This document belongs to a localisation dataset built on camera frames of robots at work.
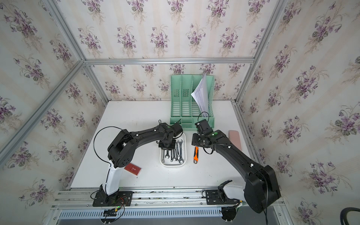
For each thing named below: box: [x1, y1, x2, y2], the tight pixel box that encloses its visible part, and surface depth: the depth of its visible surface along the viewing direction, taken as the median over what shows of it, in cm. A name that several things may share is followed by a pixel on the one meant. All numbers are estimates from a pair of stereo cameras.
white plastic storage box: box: [159, 132, 188, 167], surface depth 90 cm
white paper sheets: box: [190, 73, 210, 118], surface depth 93 cm
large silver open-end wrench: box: [177, 139, 185, 165], surface depth 90 cm
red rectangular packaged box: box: [124, 162, 142, 176], surface depth 83 cm
